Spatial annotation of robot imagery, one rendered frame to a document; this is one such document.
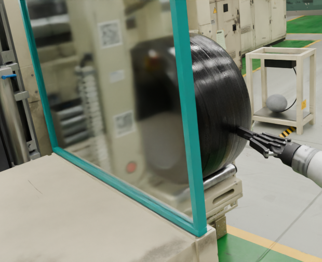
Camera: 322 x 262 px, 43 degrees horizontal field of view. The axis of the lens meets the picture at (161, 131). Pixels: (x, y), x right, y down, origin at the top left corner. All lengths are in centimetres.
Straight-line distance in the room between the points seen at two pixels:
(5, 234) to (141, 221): 24
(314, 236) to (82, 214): 223
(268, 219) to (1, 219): 236
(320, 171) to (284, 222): 177
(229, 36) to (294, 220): 402
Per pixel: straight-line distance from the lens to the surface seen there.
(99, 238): 71
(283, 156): 130
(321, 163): 123
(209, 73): 137
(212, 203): 159
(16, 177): 101
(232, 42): 658
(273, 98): 449
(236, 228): 291
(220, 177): 162
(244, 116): 145
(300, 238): 284
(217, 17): 625
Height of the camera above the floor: 166
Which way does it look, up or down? 21 degrees down
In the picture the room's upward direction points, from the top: 7 degrees counter-clockwise
